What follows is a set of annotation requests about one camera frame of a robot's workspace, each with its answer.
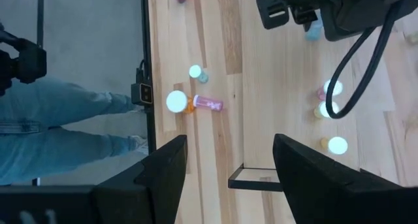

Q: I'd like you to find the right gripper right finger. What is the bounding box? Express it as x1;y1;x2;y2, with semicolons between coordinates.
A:
273;134;402;224

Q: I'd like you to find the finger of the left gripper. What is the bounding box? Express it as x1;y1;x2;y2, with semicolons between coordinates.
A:
290;3;319;32
255;0;291;31

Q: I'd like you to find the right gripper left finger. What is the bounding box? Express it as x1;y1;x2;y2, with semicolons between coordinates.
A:
93;135;188;224

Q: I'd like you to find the small orange pill bottle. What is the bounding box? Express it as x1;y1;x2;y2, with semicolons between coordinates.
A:
319;136;349;155

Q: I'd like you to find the small pink pill bottle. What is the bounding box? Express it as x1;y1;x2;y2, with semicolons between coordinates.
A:
316;79;344;101

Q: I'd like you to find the small yellow pill bottle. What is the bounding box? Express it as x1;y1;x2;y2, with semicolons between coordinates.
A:
313;101;340;120

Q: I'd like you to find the white round cap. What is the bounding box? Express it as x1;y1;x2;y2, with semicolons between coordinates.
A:
165;89;197;115

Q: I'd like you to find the slim pink pill bottle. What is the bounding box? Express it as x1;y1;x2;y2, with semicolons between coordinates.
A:
192;93;225;112

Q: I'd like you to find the person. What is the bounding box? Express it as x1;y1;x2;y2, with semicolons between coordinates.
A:
0;76;150;185

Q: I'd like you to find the black bulky device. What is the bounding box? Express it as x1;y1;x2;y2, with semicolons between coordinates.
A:
0;21;47;97

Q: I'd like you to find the small black table camera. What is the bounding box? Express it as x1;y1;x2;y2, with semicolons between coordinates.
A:
130;59;154;107

